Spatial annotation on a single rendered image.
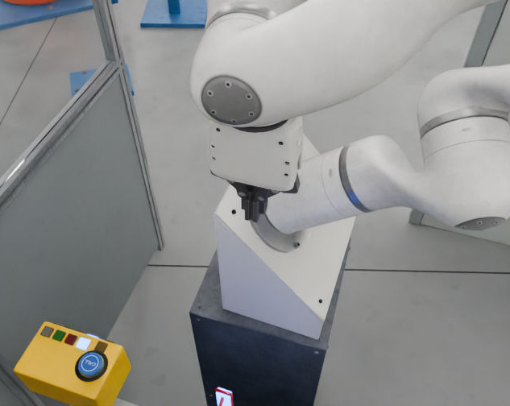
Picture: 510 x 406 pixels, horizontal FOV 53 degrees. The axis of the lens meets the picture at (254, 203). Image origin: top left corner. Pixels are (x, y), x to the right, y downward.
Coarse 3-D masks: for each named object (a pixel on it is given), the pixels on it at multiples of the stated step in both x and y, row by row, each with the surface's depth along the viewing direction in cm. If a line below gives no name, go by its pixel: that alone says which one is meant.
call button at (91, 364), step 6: (90, 354) 88; (96, 354) 88; (84, 360) 87; (90, 360) 87; (96, 360) 87; (102, 360) 88; (78, 366) 86; (84, 366) 86; (90, 366) 86; (96, 366) 86; (102, 366) 87; (84, 372) 86; (90, 372) 86; (96, 372) 86
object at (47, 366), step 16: (64, 336) 91; (80, 336) 91; (32, 352) 89; (48, 352) 89; (64, 352) 89; (80, 352) 89; (96, 352) 89; (112, 352) 89; (16, 368) 87; (32, 368) 87; (48, 368) 87; (64, 368) 87; (112, 368) 88; (128, 368) 95; (32, 384) 89; (48, 384) 86; (64, 384) 85; (80, 384) 85; (96, 384) 85; (112, 384) 89; (64, 400) 90; (80, 400) 87; (96, 400) 84; (112, 400) 91
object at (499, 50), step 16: (496, 16) 163; (480, 32) 169; (496, 32) 168; (480, 48) 173; (496, 48) 172; (464, 64) 181; (480, 64) 177; (496, 64) 176; (432, 224) 242; (496, 240) 236
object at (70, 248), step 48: (96, 144) 159; (48, 192) 141; (96, 192) 166; (144, 192) 202; (0, 240) 127; (48, 240) 147; (96, 240) 174; (144, 240) 213; (0, 288) 131; (48, 288) 153; (96, 288) 182; (0, 336) 136; (96, 336) 191; (0, 384) 141
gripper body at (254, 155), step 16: (224, 128) 53; (240, 128) 50; (256, 128) 50; (272, 128) 50; (288, 128) 51; (224, 144) 54; (240, 144) 53; (256, 144) 53; (272, 144) 52; (288, 144) 52; (224, 160) 56; (240, 160) 55; (256, 160) 55; (272, 160) 54; (288, 160) 54; (224, 176) 59; (240, 176) 58; (256, 176) 57; (272, 176) 56; (288, 176) 55
